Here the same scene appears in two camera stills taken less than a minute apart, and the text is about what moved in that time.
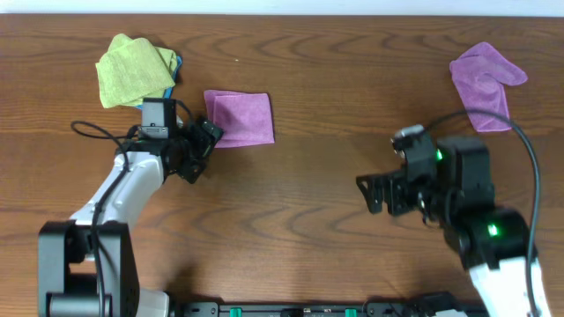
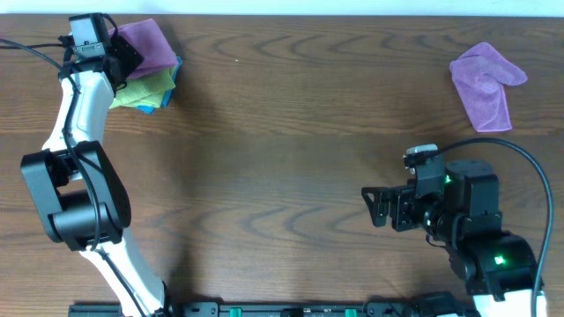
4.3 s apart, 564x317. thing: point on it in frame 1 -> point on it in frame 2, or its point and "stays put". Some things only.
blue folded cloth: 169,92 stays put
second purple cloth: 481,77 stays put
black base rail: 322,309 stays put
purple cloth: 245,118 -> 146,36
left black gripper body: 196,146 -> 126,62
